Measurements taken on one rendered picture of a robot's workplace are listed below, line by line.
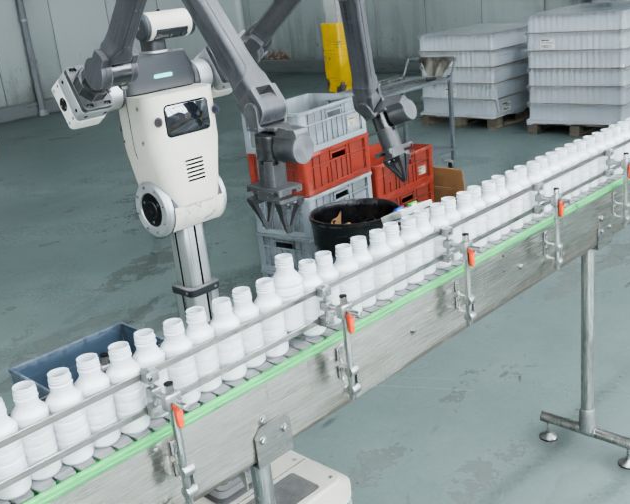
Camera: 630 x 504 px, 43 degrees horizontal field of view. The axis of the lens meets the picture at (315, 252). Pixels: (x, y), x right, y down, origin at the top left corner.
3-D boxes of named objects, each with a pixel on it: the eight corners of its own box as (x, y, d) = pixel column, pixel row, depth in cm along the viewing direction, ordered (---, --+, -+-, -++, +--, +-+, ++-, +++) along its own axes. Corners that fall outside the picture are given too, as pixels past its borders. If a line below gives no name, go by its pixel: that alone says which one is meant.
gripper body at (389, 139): (414, 146, 226) (405, 121, 226) (391, 155, 220) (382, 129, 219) (398, 153, 231) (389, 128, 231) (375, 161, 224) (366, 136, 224)
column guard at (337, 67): (344, 101, 1168) (337, 22, 1133) (324, 100, 1195) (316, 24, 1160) (362, 96, 1194) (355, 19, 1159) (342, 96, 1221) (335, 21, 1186)
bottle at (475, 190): (480, 249, 218) (477, 190, 213) (461, 246, 222) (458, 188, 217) (491, 243, 222) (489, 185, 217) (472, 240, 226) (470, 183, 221)
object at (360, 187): (313, 240, 423) (308, 199, 416) (254, 232, 448) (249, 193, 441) (376, 208, 468) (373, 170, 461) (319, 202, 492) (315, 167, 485)
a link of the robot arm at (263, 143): (268, 125, 164) (247, 130, 161) (291, 127, 160) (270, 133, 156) (271, 158, 167) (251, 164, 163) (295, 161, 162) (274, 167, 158)
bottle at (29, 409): (30, 487, 133) (7, 398, 128) (22, 470, 138) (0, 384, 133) (66, 473, 136) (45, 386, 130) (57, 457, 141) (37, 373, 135)
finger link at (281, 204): (285, 239, 162) (280, 194, 159) (261, 234, 166) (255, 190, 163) (309, 230, 166) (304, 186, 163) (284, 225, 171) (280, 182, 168)
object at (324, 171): (308, 199, 417) (303, 156, 410) (249, 193, 442) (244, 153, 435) (373, 170, 462) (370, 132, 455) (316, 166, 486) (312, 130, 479)
